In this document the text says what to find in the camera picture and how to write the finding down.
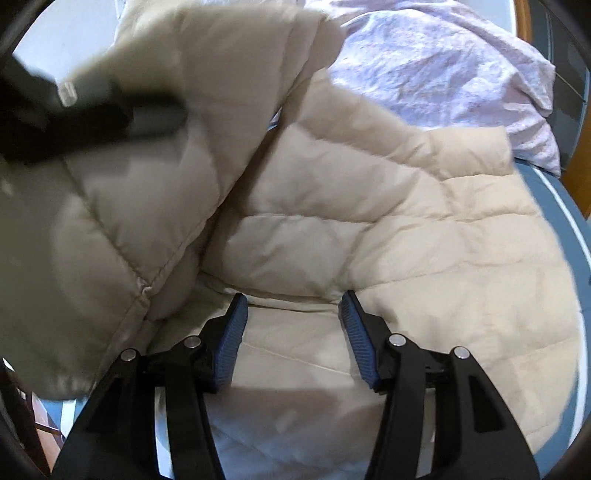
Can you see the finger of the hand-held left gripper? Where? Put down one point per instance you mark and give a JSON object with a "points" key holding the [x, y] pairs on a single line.
{"points": [[138, 115]]}

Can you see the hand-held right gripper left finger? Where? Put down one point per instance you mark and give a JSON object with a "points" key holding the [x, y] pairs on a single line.
{"points": [[228, 341]]}

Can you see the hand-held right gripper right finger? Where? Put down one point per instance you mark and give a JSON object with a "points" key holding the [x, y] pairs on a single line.
{"points": [[360, 341]]}

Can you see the cream quilted puffer jacket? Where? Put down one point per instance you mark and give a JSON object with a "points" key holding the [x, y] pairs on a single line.
{"points": [[369, 207]]}

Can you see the bed with blue striped sheet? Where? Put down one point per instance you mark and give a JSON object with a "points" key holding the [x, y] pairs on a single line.
{"points": [[554, 221]]}

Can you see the lilac floral duvet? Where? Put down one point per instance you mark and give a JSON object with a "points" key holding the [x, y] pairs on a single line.
{"points": [[438, 69]]}

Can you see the wooden framed glass door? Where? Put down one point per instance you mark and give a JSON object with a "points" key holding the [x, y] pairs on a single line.
{"points": [[524, 18]]}

